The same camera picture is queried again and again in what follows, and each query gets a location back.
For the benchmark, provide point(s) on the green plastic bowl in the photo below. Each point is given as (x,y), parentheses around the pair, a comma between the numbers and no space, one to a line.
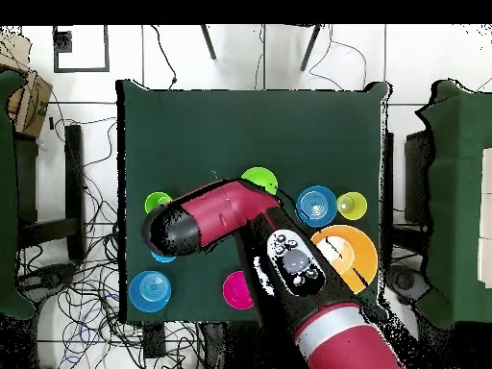
(261,178)

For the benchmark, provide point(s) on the blue plastic bowl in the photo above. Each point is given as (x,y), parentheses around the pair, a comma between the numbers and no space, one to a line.
(150,292)
(317,207)

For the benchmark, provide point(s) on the green plastic cup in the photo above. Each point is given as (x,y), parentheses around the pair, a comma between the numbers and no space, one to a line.
(153,201)

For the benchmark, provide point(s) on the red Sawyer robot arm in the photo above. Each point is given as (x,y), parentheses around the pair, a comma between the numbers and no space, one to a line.
(238,207)

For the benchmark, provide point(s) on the dark green tablecloth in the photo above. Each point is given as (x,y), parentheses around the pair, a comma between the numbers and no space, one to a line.
(250,134)

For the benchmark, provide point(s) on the pink plastic bowl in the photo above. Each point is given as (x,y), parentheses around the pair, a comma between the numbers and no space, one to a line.
(236,290)

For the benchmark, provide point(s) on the blue plastic cup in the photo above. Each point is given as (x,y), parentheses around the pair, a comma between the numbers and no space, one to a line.
(163,258)

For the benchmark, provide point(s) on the yellow plastic cup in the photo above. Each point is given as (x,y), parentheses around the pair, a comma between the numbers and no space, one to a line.
(357,209)

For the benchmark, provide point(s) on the large orange plastic bowl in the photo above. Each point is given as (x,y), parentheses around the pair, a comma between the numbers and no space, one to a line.
(363,253)

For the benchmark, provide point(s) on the black tripod leg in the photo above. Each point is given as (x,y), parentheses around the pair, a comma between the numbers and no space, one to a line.
(310,48)
(208,44)

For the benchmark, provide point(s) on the black power adapter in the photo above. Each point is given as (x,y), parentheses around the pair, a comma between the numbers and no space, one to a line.
(153,342)

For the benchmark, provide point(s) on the black equipment cabinet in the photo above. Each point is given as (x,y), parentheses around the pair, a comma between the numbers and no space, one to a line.
(417,173)

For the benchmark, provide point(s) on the grey floor stand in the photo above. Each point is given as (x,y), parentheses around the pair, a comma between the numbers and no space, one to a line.
(403,280)

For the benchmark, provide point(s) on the black knobbed floor stand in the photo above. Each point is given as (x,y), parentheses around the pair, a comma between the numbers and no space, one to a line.
(52,277)

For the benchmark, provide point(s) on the green cloth side table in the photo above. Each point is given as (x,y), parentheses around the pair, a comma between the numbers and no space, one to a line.
(5,192)
(457,192)

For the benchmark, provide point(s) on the brown cardboard box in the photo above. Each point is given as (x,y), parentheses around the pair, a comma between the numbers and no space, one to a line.
(32,103)

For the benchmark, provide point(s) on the white box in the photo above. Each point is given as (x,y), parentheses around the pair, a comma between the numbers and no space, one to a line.
(486,230)

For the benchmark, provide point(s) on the pale cardboard box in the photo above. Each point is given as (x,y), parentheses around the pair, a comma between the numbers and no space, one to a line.
(13,54)

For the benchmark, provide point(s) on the black bench frame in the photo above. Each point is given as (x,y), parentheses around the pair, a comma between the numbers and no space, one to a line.
(73,173)

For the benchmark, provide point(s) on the black floor frame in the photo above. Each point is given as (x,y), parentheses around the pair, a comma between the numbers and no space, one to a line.
(80,69)

